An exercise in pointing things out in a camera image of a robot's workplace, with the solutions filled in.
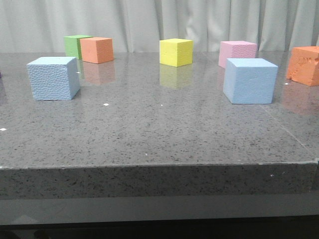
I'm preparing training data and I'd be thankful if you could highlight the green foam cube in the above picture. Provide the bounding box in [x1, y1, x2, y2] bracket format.
[64, 35, 92, 59]

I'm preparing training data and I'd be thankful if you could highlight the grey curtain backdrop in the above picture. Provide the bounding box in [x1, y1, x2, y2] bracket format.
[0, 0, 319, 53]

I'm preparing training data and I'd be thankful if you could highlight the damaged orange foam cube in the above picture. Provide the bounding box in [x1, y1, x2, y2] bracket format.
[286, 46, 319, 86]

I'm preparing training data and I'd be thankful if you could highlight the light pink foam cube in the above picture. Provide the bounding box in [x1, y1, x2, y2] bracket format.
[218, 41, 257, 68]

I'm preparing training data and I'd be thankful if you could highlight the textured light blue foam cube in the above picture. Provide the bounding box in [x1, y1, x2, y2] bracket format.
[26, 57, 80, 101]

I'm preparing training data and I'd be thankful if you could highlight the smooth light blue foam cube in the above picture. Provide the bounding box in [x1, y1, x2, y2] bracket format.
[223, 58, 278, 104]

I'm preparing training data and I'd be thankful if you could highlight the yellow foam cube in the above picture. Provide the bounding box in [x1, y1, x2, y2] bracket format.
[159, 38, 193, 67]

